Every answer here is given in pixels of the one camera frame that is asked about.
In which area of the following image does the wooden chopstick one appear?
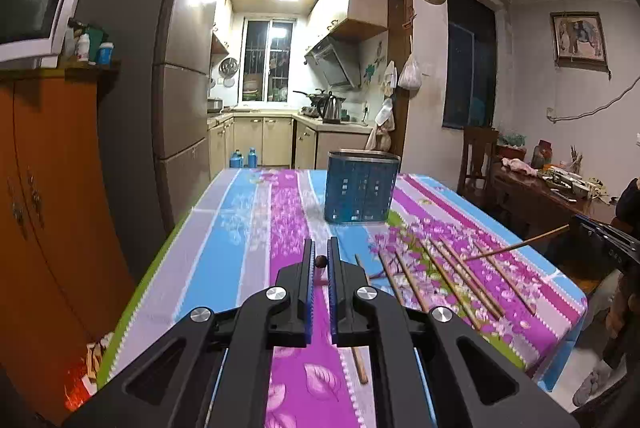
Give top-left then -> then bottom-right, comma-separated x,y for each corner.
350,254 -> 370,385

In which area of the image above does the wooden chopstick nine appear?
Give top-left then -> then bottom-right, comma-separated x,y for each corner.
464,225 -> 570,261

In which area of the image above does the wooden chopstick two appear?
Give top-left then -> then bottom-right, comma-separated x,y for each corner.
378,253 -> 405,306

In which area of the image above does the wooden chopstick three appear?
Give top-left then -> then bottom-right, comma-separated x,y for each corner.
395,253 -> 430,313

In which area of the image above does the wooden chopstick seven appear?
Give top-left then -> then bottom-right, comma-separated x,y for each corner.
473,240 -> 536,316

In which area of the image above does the wooden chopstick six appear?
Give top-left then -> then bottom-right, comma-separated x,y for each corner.
439,236 -> 508,319

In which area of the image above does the kitchen window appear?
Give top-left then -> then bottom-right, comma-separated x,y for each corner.
240,19 -> 295,103

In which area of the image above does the dark wooden side table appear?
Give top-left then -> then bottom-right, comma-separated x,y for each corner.
488,163 -> 615,239

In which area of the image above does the floral purple tablecloth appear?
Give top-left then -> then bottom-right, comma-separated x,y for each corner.
67,168 -> 586,427

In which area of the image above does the wooden chopstick four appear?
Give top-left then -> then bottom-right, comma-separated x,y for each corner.
421,241 -> 482,332

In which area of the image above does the wooden chopstick five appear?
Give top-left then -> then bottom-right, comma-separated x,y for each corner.
434,241 -> 503,320

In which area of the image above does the blue perforated utensil holder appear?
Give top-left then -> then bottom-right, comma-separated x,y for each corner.
324,149 -> 400,223

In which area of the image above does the wooden dining chair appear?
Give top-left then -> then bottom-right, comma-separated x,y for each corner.
457,126 -> 499,208

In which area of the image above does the framed elephant picture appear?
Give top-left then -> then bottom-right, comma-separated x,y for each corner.
550,11 -> 610,72

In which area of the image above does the steel electric kettle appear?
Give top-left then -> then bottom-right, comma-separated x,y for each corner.
319,92 -> 345,124

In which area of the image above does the orange wooden cabinet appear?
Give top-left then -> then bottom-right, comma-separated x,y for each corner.
1,66 -> 134,424

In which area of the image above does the white hanging plastic bag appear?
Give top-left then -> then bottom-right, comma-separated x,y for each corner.
398,54 -> 423,92

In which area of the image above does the steel range hood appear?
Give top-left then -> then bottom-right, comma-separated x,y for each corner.
305,36 -> 361,90

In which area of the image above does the silver refrigerator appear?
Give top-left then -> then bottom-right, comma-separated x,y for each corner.
75,0 -> 216,280

